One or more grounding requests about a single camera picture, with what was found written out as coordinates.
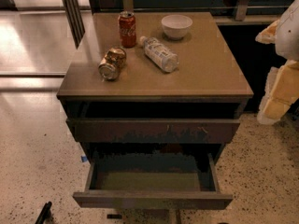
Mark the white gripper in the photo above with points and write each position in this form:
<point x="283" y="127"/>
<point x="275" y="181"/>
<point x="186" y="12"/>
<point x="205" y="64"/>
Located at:
<point x="289" y="37"/>

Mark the orange soda can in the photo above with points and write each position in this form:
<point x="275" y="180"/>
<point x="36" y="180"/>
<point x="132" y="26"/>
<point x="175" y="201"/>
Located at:
<point x="111" y="65"/>

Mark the brown wooden drawer cabinet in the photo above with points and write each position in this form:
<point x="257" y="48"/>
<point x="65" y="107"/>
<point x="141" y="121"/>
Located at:
<point x="208" y="84"/>

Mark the open middle drawer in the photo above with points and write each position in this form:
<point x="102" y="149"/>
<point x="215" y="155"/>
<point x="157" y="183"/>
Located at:
<point x="152" y="181"/>

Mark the red cola can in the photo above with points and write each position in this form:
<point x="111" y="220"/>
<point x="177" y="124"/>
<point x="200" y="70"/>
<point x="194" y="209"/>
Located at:
<point x="126" y="24"/>

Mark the white ceramic bowl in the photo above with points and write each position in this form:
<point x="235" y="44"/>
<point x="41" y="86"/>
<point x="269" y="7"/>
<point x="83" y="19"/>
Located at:
<point x="176" y="26"/>

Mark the clear plastic water bottle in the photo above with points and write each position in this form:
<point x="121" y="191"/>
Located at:
<point x="159" y="53"/>

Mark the blue tape piece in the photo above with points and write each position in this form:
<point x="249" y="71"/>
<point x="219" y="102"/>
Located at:
<point x="84" y="158"/>

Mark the small black floor marker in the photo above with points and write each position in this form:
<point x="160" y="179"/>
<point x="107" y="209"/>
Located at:
<point x="114" y="216"/>

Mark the black object on floor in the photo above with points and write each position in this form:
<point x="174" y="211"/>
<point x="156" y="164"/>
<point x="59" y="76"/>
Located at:
<point x="44" y="214"/>

